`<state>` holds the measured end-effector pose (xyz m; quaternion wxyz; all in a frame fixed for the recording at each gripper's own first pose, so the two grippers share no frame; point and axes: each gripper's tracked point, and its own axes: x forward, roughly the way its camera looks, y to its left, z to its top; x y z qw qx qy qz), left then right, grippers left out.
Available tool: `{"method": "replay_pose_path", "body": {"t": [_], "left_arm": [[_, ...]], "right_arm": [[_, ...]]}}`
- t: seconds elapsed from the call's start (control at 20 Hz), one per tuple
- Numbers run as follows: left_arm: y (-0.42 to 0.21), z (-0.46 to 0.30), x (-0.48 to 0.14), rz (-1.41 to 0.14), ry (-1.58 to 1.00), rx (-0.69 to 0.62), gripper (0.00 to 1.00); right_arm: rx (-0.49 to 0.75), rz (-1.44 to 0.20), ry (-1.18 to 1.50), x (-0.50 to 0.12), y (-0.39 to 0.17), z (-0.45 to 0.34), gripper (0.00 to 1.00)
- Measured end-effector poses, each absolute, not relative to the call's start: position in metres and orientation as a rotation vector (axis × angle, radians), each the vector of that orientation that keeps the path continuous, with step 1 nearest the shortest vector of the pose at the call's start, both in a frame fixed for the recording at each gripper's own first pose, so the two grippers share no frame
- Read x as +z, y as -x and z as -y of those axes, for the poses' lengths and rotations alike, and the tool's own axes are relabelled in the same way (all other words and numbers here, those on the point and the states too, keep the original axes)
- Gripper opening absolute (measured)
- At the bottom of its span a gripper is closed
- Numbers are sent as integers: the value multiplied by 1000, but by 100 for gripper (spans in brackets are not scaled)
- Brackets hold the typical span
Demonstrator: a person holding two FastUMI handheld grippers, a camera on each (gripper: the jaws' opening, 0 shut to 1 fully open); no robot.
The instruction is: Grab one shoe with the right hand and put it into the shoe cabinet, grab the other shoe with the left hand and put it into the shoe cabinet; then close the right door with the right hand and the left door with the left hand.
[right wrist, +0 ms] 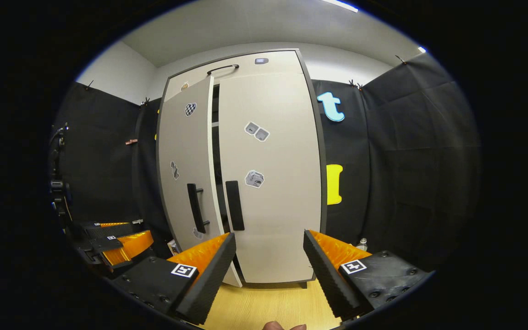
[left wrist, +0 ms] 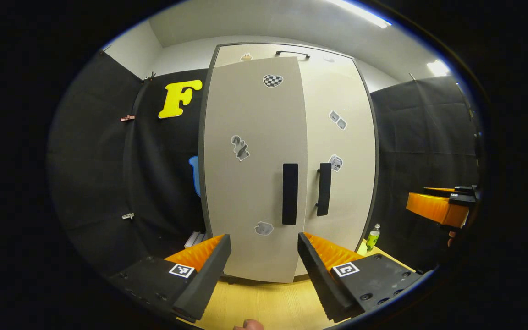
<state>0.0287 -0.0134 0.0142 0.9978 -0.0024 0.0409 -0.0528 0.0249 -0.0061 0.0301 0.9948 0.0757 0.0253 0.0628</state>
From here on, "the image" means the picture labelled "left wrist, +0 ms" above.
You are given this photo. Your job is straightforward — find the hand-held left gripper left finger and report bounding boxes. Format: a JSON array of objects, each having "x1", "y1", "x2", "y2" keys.
[{"x1": 108, "y1": 234, "x2": 232, "y2": 322}]

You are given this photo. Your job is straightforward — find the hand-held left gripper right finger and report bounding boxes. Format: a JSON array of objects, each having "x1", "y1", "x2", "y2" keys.
[{"x1": 297, "y1": 232, "x2": 425, "y2": 322}]

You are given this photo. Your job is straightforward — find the white cabinet door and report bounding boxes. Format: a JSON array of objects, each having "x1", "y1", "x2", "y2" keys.
[
  {"x1": 298, "y1": 57, "x2": 377, "y2": 278},
  {"x1": 202, "y1": 56, "x2": 309, "y2": 284}
]

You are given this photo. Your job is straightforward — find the white shoe cabinet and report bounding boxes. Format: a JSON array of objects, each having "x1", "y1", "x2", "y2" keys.
[{"x1": 198, "y1": 43, "x2": 380, "y2": 284}]

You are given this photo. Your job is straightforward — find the white cabinet drawer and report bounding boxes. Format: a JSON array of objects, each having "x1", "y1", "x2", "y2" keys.
[{"x1": 214, "y1": 44, "x2": 355, "y2": 69}]

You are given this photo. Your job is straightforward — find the grey metal bars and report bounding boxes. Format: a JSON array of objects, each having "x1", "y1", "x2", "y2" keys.
[{"x1": 185, "y1": 231, "x2": 209, "y2": 249}]

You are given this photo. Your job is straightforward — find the green drink bottle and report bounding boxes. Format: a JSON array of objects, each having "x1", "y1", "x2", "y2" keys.
[{"x1": 366, "y1": 223, "x2": 381, "y2": 252}]

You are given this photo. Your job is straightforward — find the small ceiling light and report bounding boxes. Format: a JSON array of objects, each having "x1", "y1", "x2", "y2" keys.
[{"x1": 427, "y1": 60, "x2": 450, "y2": 77}]

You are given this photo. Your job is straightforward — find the long ceiling light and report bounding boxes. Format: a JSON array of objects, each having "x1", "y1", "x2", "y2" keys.
[{"x1": 326, "y1": 0, "x2": 392, "y2": 29}]

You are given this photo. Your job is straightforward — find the black right door handle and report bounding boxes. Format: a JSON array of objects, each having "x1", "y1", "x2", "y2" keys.
[{"x1": 315, "y1": 162, "x2": 332, "y2": 217}]

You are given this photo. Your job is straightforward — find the black door handle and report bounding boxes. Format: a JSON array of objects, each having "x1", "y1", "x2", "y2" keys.
[
  {"x1": 315, "y1": 162, "x2": 332, "y2": 217},
  {"x1": 282, "y1": 163, "x2": 299, "y2": 226}
]

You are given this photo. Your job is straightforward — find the black left door handle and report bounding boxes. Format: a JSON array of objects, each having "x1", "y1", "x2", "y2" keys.
[{"x1": 282, "y1": 163, "x2": 299, "y2": 226}]

